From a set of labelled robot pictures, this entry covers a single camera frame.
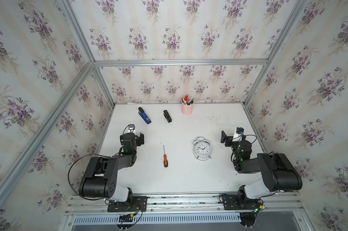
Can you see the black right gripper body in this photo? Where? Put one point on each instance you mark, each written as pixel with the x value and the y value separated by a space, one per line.
pixel 235 145

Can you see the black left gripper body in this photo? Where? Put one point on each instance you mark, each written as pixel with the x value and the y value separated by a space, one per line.
pixel 137 142

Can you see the white twin-bell alarm clock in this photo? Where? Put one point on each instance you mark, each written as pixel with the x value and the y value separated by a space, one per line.
pixel 201 149

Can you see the orange handled screwdriver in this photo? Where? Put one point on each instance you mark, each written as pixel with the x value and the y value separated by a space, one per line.
pixel 165 160

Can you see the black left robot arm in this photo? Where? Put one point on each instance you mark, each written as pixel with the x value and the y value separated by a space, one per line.
pixel 100 177

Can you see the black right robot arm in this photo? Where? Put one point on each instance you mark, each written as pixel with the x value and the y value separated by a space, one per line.
pixel 277 174

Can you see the blue black stapler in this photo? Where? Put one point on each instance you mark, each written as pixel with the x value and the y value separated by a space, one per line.
pixel 143 115

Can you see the pink pen cup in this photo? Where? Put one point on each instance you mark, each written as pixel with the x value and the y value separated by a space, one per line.
pixel 187 109

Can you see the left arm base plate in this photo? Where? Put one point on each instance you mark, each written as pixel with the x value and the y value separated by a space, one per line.
pixel 139 204

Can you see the aluminium front rail frame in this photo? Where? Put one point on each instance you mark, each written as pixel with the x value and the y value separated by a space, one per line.
pixel 181 203

